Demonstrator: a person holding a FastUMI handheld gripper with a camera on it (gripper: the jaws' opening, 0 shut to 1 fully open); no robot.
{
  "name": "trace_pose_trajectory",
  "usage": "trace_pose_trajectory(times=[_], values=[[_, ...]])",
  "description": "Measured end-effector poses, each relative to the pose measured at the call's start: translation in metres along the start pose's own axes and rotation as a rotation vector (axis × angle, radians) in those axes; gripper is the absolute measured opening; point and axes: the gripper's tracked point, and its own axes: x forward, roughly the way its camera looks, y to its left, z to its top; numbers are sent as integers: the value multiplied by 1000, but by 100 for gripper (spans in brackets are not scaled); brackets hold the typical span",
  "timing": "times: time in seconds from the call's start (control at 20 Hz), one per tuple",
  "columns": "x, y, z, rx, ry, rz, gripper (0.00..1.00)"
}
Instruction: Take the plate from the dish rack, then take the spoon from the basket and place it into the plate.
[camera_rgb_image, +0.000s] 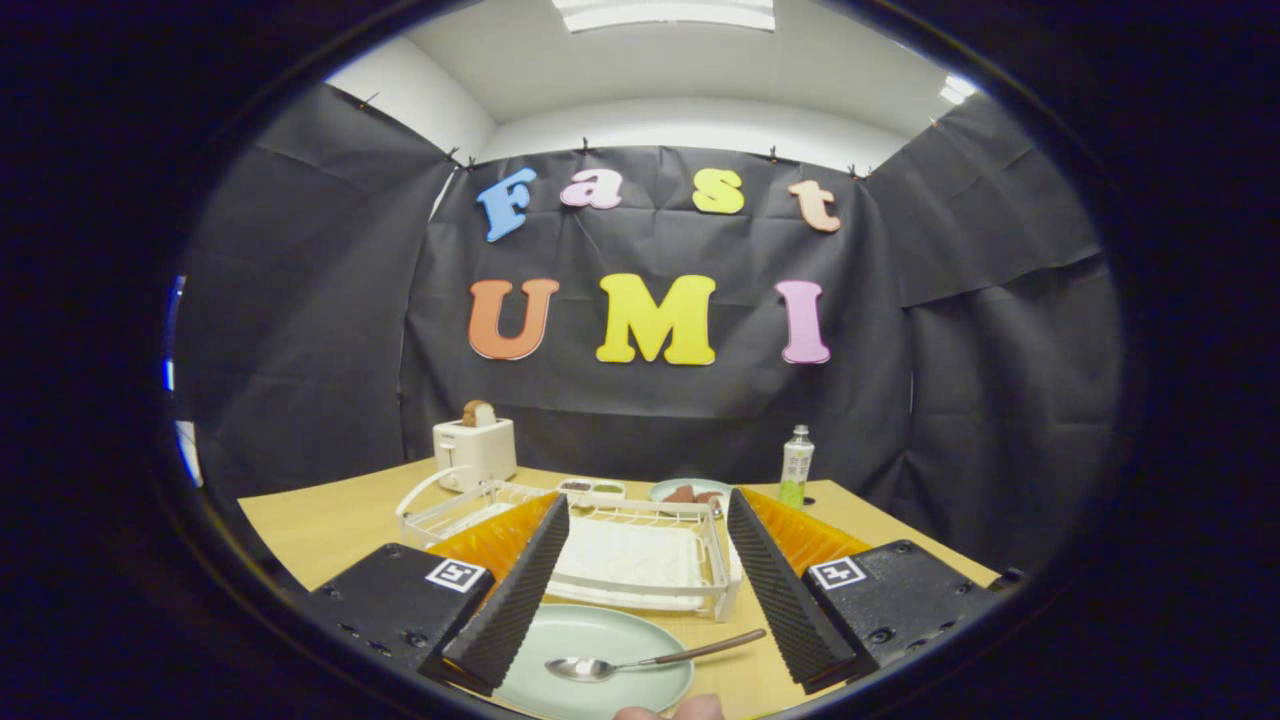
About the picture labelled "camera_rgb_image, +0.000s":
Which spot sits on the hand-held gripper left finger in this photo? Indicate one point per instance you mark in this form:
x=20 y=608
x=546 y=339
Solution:
x=510 y=600

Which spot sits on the white divided grain tray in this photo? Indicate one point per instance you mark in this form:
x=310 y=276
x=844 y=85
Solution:
x=590 y=487

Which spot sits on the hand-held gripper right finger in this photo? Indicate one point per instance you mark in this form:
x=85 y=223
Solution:
x=785 y=600

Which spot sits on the large ceiling light panel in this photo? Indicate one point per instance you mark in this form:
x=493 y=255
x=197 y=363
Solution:
x=665 y=14

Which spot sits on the small ceiling light panel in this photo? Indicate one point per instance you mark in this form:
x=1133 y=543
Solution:
x=958 y=88

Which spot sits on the brown meat piece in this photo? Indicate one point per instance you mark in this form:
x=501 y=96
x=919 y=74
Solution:
x=680 y=494
x=708 y=497

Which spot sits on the white toaster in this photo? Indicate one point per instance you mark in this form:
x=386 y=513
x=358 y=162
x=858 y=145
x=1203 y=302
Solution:
x=475 y=450

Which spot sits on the pale green meat plate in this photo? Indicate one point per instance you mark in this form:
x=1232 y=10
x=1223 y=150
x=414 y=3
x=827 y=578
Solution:
x=690 y=481

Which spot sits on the green tea bottle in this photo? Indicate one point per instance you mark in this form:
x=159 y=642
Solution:
x=797 y=465

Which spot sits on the brown bread slice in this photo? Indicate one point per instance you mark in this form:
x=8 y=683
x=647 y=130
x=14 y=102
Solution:
x=478 y=413

